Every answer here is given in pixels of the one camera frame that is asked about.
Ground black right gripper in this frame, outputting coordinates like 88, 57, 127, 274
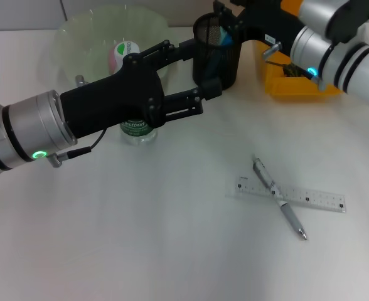
213, 0, 302, 53

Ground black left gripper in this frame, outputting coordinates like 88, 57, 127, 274
60, 39, 223, 139

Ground blue scissors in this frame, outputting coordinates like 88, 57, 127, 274
203, 26, 235, 83

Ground clear green-label water bottle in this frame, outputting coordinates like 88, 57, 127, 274
113, 41, 158, 147

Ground green plastic wrapper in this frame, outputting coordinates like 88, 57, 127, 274
281, 62, 308, 78

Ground pink peach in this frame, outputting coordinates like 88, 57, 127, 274
108, 46, 119, 72

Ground silver ballpoint pen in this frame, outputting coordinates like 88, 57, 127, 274
252, 155, 309, 241

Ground clear plastic ruler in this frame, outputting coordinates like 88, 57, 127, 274
235, 176, 346, 214

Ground black mesh pen holder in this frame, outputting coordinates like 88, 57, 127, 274
192, 12, 245, 92

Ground translucent green fruit bowl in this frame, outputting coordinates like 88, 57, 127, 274
51, 5, 178, 92

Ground yellow plastic bin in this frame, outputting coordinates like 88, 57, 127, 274
255, 0, 361, 102

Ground right gripper cable with plug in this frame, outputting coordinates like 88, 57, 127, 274
262, 42, 327, 92

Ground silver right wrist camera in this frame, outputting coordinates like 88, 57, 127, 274
298, 0, 369, 44

